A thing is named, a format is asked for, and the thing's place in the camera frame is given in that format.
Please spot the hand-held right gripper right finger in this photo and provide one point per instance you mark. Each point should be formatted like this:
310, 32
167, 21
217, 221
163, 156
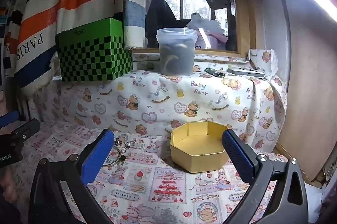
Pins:
237, 158

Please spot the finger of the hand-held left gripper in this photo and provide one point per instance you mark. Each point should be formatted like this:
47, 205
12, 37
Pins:
26, 128
9, 117

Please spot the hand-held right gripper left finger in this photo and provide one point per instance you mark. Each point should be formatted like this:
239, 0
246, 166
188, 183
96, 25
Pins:
97, 157

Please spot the gold cardboard box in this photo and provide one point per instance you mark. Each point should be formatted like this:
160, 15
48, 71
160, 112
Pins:
200, 158

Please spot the person's left hand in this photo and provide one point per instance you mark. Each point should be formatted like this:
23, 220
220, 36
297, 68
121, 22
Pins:
7, 184

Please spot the silver power bank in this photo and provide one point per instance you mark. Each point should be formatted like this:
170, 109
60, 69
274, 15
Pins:
246, 72

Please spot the dark lighter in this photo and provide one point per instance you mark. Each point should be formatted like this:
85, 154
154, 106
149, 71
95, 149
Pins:
215, 73

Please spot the bear printed white cloth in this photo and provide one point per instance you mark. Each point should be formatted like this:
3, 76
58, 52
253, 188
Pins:
171, 97

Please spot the white paper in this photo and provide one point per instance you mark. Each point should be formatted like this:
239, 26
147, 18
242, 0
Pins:
316, 203

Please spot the green checkered box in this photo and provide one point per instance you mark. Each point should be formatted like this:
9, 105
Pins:
92, 61

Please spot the wooden board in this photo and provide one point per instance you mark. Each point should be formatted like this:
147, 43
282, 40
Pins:
313, 82

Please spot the clear plastic lidded container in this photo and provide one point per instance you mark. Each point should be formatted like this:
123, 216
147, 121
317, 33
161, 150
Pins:
176, 55

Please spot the pink plastic tub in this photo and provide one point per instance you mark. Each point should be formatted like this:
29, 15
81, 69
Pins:
213, 40

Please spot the orange black striped bag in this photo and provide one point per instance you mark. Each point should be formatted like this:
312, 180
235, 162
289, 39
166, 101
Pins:
68, 0

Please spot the wooden framed window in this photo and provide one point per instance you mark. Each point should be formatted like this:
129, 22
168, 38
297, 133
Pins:
246, 16

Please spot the pink blue striped cloth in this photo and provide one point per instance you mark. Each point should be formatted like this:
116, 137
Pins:
134, 11

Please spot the black hanging garment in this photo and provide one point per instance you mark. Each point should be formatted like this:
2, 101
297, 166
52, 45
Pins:
159, 16

